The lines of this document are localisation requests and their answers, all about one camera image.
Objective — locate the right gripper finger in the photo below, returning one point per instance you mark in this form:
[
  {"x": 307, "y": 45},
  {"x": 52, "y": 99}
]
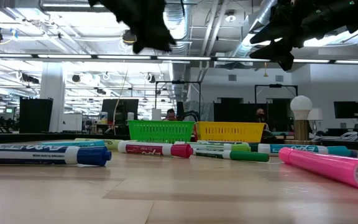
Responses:
[
  {"x": 278, "y": 33},
  {"x": 281, "y": 53}
]

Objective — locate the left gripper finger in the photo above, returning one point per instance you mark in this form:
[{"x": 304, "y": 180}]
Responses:
[
  {"x": 137, "y": 34},
  {"x": 160, "y": 31}
]

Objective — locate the dark green Expo marker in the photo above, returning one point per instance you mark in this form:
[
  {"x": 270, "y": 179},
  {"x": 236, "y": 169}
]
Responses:
[
  {"x": 250, "y": 156},
  {"x": 222, "y": 141}
]

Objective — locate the red Expo marker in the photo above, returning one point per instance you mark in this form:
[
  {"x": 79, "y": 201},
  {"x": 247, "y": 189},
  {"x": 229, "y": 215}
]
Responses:
[{"x": 154, "y": 149}]

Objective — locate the cyan highlighter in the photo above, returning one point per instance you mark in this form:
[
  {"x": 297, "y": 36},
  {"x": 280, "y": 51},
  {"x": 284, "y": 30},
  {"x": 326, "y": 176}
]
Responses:
[{"x": 73, "y": 143}]

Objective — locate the ceiling light tube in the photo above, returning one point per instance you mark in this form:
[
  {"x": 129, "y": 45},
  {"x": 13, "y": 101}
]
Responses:
[
  {"x": 311, "y": 60},
  {"x": 183, "y": 58},
  {"x": 5, "y": 55},
  {"x": 124, "y": 57},
  {"x": 353, "y": 62},
  {"x": 64, "y": 56},
  {"x": 233, "y": 59}
]

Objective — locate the globe bulb lamp wooden base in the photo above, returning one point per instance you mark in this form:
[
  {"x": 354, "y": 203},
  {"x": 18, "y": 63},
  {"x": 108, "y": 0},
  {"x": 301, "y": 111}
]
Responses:
[{"x": 301, "y": 105}]

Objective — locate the person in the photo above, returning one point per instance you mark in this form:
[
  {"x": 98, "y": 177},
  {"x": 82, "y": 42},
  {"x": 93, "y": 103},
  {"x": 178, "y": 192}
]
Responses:
[
  {"x": 261, "y": 117},
  {"x": 170, "y": 115}
]

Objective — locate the small white shade lamp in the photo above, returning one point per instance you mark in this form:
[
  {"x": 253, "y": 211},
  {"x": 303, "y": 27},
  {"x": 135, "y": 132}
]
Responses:
[{"x": 316, "y": 114}]

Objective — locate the black partition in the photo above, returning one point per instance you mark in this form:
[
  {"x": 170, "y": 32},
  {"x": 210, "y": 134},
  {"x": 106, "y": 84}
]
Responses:
[{"x": 241, "y": 112}]

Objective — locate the black computer monitor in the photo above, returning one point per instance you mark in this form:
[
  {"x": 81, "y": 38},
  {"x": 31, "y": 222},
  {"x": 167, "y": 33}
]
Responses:
[
  {"x": 123, "y": 109},
  {"x": 346, "y": 109}
]

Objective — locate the white cup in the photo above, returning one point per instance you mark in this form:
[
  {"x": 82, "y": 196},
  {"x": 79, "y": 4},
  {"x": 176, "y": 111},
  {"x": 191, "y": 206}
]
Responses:
[{"x": 130, "y": 116}]

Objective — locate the yellow plastic basket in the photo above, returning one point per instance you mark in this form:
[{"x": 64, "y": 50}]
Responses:
[{"x": 230, "y": 132}]

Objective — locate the teal Expo marker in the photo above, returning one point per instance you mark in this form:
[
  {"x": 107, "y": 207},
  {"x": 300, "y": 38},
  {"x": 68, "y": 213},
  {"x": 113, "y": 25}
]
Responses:
[{"x": 294, "y": 149}]

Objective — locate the green plastic basket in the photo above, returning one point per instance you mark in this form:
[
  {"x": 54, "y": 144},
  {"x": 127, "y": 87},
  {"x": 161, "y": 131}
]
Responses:
[{"x": 160, "y": 132}]

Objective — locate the light green Expo marker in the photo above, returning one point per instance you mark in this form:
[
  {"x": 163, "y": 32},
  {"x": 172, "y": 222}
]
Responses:
[{"x": 241, "y": 147}]

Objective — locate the pink highlighter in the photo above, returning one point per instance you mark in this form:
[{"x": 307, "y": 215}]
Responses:
[{"x": 322, "y": 165}]

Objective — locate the black cabinet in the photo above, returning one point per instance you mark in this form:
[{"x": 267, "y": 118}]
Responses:
[{"x": 36, "y": 115}]

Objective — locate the blue Expo marker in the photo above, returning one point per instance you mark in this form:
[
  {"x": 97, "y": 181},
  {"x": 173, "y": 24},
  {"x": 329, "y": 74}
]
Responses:
[{"x": 26, "y": 155}]

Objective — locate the silver ventilation duct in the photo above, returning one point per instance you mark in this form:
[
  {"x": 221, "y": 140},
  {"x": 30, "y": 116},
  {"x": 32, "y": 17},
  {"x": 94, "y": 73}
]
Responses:
[
  {"x": 263, "y": 15},
  {"x": 183, "y": 28}
]

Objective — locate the black metal frame stand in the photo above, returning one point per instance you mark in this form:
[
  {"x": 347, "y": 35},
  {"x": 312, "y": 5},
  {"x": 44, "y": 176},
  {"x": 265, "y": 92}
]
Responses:
[{"x": 275, "y": 85}]

